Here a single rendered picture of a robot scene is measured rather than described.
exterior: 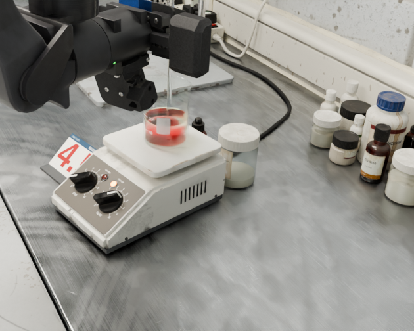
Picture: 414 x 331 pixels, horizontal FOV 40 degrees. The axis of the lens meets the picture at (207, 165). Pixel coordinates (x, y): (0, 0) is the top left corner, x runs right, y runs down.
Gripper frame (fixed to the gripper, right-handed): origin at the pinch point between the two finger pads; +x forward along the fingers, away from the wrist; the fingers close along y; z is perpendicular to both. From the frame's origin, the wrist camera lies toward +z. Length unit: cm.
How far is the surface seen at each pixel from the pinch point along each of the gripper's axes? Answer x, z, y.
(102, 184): -7.5, 20.4, -3.7
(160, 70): 36, 24, -29
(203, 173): 1.6, 19.4, 5.6
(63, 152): -1.1, 23.6, -17.7
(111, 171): -5.7, 19.4, -3.8
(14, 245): -18.3, 25.8, -8.5
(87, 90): 19.6, 24.6, -32.8
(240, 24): 61, 19, -25
